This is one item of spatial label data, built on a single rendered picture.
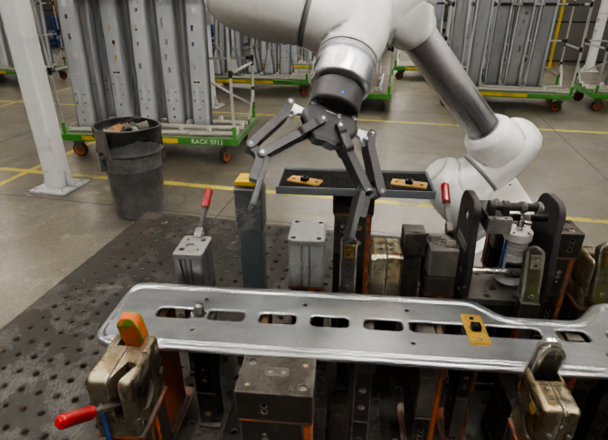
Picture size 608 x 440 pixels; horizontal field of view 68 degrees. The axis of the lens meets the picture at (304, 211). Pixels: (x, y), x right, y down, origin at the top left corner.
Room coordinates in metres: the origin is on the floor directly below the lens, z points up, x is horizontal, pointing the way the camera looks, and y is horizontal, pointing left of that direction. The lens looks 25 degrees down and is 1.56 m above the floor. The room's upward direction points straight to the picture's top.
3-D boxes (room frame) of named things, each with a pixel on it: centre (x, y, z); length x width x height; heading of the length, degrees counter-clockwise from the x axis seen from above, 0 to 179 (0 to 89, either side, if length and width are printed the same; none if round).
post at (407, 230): (0.89, -0.25, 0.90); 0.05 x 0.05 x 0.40; 85
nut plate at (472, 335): (0.66, -0.32, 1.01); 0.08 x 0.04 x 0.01; 175
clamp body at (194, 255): (0.88, 0.25, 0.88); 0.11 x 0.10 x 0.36; 175
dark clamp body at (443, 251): (0.86, -0.31, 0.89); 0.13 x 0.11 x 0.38; 175
